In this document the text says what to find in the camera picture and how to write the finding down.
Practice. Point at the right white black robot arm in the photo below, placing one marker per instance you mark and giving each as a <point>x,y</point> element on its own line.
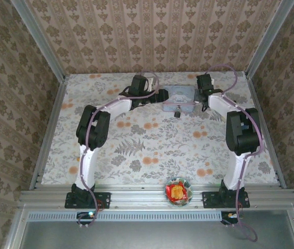
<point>242,135</point>

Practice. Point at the blue cartoon dog tin box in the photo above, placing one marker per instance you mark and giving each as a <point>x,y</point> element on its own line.
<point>180,97</point>

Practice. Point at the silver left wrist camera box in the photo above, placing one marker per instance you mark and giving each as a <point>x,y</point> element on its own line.
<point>151,83</point>

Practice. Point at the patterned glass bowl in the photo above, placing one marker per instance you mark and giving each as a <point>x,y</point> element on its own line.
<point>179,192</point>

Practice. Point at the aluminium mounting rail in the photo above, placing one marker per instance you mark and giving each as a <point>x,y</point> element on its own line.
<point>141,197</point>

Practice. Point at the aluminium side rail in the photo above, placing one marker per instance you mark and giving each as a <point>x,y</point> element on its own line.
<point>54,116</point>
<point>259,103</point>

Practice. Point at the floral tablecloth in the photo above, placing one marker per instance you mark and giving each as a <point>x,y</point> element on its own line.
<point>146,145</point>

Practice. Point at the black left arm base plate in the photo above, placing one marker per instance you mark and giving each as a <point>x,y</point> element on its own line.
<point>102,200</point>

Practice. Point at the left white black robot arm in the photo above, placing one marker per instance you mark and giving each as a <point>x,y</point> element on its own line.
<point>93,129</point>

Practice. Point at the grey metal sheet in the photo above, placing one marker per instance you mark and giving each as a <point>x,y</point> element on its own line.
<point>149,236</point>

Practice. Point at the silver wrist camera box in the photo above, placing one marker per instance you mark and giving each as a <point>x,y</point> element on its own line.
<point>151,83</point>
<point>212,82</point>

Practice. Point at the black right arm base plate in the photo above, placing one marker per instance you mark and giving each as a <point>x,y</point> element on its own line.
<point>210,200</point>

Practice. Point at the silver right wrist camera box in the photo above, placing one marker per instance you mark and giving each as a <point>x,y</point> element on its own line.
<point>212,82</point>

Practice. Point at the aluminium corner post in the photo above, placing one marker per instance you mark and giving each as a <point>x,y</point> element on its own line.
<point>268,39</point>
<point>40,41</point>

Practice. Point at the small metal padlock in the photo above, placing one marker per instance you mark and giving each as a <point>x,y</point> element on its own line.
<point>178,112</point>

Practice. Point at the red snack packet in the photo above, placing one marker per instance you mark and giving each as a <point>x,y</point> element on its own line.
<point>178,192</point>

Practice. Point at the small black controller board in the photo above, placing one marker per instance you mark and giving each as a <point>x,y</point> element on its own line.
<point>229,216</point>
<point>84,215</point>

